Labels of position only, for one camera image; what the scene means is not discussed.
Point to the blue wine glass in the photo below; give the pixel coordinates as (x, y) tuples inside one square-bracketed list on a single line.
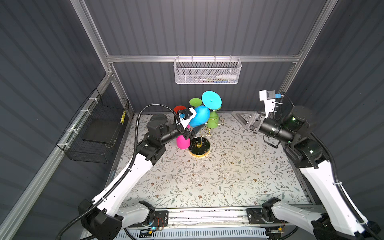
[(211, 101)]

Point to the white marker in basket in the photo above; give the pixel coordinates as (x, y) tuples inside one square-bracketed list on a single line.
[(227, 77)]

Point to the green wine glass back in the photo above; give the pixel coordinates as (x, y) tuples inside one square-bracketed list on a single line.
[(195, 102)]

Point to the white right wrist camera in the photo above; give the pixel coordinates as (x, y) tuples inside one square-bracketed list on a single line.
[(269, 98)]

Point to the green wine glass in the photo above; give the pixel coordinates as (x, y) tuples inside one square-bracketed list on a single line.
[(214, 119), (195, 102)]

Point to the white wire mesh basket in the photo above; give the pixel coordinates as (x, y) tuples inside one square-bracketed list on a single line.
[(189, 71)]

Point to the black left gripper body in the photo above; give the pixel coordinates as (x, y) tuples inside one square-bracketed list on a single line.
[(186, 134)]

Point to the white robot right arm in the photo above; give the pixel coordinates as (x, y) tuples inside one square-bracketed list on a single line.
[(342, 220)]

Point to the green wine glass right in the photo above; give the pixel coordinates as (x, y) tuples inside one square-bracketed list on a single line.
[(214, 119)]

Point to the black wire basket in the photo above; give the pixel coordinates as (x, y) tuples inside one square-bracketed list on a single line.
[(97, 133)]

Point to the yellow item in black basket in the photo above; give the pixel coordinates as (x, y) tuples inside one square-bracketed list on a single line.
[(123, 117)]

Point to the gold wine glass rack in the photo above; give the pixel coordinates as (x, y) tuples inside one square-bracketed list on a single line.
[(200, 146)]

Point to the pink wine glass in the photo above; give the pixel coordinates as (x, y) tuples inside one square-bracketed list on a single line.
[(183, 143)]

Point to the red wine glass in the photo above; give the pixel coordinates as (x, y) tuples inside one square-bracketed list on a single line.
[(179, 108)]

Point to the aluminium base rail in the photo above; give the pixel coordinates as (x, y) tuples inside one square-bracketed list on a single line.
[(217, 223)]

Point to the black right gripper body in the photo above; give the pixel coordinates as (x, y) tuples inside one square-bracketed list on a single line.
[(256, 125)]

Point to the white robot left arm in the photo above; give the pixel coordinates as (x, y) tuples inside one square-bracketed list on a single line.
[(102, 216)]

